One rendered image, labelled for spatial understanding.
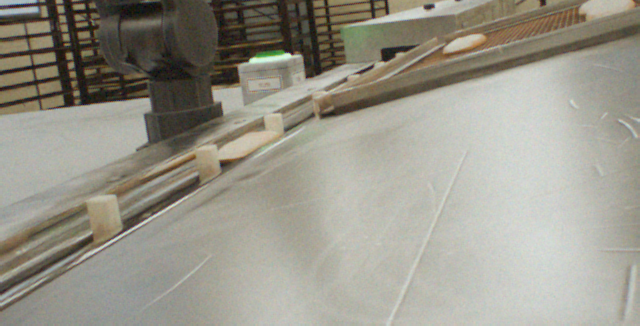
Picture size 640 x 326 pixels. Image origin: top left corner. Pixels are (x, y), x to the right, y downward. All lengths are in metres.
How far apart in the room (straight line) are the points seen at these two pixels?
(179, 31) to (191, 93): 0.08
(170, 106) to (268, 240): 0.66
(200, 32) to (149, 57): 0.06
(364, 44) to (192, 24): 0.47
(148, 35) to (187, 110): 0.09
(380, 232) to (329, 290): 0.04
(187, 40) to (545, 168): 0.66
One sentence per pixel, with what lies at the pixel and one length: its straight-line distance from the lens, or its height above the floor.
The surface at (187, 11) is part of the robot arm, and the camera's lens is 0.86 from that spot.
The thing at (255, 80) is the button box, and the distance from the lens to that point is 1.07.
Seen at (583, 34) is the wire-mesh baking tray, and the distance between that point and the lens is 0.52.
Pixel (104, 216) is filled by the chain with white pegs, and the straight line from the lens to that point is 0.48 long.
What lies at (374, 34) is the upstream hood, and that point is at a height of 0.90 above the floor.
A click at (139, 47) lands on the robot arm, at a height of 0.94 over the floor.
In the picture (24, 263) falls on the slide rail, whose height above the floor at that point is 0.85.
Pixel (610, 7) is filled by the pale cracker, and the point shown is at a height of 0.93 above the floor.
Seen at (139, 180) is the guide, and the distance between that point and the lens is 0.58.
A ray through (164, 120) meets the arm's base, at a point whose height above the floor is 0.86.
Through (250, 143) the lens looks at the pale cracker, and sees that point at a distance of 0.66.
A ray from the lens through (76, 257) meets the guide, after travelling 0.40.
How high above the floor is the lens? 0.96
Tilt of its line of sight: 10 degrees down
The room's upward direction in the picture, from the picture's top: 8 degrees counter-clockwise
